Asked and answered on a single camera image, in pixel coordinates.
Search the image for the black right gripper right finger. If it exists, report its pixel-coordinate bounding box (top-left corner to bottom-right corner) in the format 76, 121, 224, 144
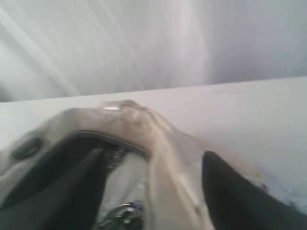
201, 151, 307, 230

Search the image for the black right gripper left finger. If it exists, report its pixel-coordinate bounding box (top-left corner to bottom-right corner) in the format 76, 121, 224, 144
0, 148, 107, 230

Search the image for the beige fabric duffel bag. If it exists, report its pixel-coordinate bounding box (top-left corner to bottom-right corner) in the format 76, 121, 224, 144
0, 101, 269, 230

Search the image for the colourful key tag bunch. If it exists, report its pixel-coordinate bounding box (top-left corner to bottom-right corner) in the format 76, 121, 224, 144
97, 200, 145, 230

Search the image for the black left strap D-ring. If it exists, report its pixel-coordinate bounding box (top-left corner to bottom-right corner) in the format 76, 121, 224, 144
11, 137, 45, 161

